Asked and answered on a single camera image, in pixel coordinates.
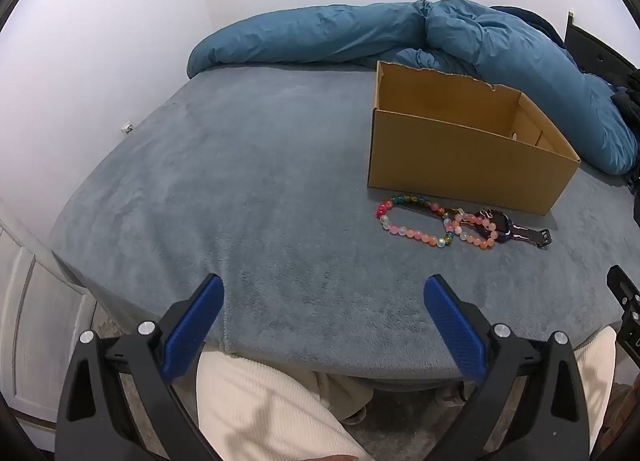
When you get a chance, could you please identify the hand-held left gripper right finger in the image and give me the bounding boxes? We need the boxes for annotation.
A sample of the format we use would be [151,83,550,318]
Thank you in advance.
[422,273,593,461]

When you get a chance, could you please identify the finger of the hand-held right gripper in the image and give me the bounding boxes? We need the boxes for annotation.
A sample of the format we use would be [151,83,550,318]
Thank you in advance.
[606,265,640,349]

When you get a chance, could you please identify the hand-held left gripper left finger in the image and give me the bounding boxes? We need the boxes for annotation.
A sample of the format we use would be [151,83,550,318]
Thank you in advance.
[54,273,226,461]

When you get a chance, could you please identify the small pink orange bead bracelet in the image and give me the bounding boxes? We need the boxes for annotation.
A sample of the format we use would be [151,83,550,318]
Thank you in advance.
[444,213,501,251]

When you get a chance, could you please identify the purple smartwatch with black strap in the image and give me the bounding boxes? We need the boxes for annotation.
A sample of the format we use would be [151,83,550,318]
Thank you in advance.
[400,206,553,248]

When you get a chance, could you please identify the large multicolour bead bracelet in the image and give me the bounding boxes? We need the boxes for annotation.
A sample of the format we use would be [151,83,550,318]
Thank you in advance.
[376,195,458,248]

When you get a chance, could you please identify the brown cardboard box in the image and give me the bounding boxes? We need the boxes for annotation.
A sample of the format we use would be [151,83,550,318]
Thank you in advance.
[367,61,582,216]

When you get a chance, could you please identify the person's left leg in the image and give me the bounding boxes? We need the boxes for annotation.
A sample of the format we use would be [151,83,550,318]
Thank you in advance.
[196,351,375,461]

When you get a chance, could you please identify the white panelled door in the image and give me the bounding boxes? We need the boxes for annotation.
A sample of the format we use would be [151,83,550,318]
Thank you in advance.
[0,201,98,434]

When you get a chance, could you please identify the pile of black clothes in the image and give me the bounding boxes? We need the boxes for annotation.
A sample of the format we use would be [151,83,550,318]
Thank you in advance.
[610,68,640,134]

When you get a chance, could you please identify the black headboard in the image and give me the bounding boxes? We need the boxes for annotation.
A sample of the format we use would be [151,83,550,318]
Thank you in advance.
[565,11,640,76]

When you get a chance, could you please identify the blue duvet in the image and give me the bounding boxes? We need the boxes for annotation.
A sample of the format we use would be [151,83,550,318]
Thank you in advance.
[186,0,640,176]

